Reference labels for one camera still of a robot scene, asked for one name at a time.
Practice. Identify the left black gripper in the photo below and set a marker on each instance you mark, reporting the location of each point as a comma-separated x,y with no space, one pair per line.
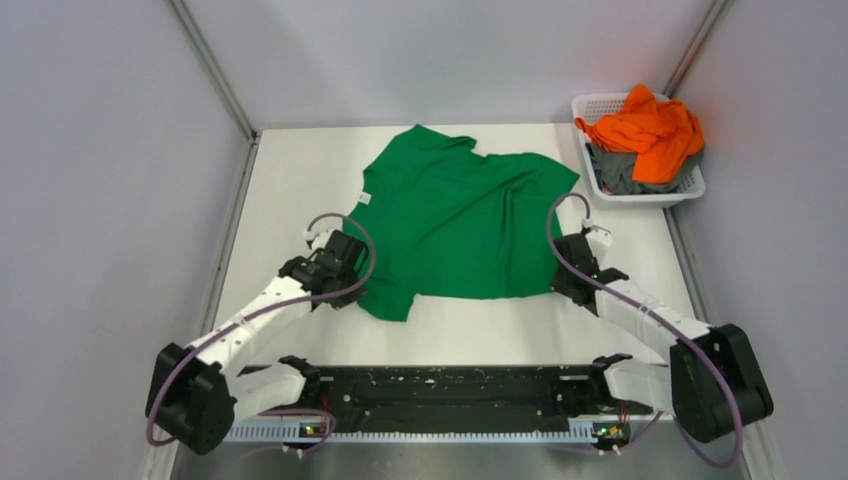
344,299

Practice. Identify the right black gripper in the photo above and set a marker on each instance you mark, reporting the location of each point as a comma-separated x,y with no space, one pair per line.
558,283

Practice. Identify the green t-shirt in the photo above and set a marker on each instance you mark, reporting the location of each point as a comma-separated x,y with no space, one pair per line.
447,221

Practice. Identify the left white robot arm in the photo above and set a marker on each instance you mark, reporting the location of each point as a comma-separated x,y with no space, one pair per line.
200,391

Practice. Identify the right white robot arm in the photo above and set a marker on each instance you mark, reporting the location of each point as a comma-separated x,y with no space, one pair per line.
709,379

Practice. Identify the grey t-shirt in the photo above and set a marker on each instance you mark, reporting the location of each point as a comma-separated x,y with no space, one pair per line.
614,172

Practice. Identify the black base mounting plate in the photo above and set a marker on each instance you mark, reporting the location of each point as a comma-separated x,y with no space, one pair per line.
461,399

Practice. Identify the orange t-shirt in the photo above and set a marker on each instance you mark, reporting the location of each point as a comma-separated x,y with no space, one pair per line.
662,134

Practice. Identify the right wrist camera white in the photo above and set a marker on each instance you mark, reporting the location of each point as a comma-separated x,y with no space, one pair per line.
598,239

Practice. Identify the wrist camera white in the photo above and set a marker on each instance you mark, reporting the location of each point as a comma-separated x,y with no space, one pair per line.
316,240
598,239

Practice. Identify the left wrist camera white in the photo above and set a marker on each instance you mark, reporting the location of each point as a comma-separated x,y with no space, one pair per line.
316,240

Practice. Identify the white slotted cable duct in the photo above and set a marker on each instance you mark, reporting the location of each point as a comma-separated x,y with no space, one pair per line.
580,431

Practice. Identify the left aluminium frame post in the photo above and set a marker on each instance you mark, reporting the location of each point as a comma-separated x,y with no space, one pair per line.
212,68

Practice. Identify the aluminium frame post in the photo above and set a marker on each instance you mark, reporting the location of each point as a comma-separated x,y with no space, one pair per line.
712,18
212,68

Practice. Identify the right aluminium frame post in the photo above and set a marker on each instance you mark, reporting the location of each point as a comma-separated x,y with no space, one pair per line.
712,18

